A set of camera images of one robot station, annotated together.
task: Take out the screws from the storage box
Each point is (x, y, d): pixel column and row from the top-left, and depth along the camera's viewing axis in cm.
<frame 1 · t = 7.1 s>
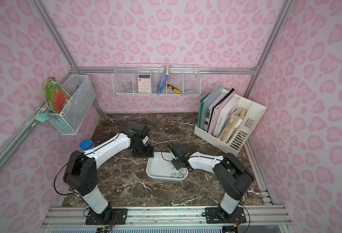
left hand: (148, 153, 88), fingers open
right hand: (177, 159, 92), fingers closed
white plastic storage tray: (160, 167, 92), on the table
white file organizer rack: (253, 117, 95), point 17 cm above the table
white mesh side basket: (67, 122, 73), point 33 cm above the table
green folder: (204, 105, 86), point 30 cm above the table
pink white book: (220, 114, 89), point 23 cm above the table
beige paper bundle: (231, 124, 90), point 19 cm above the table
pile of silver screws: (179, 174, 88), on the table

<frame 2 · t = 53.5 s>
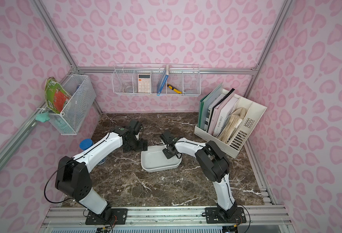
left hand: (139, 145, 88), fingers open
right hand: (169, 152, 97), fingers closed
white plastic storage tray: (154, 159, 95), on the table
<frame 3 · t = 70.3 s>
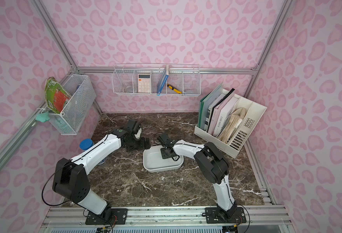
left hand: (143, 144, 87), fingers open
right hand: (165, 153, 96), fingers open
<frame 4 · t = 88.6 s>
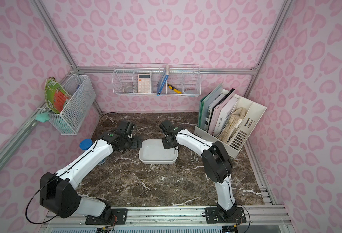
left hand: (133, 140, 85), fingers open
right hand: (167, 143, 92), fingers open
white plastic storage tray: (153, 152, 100), on the table
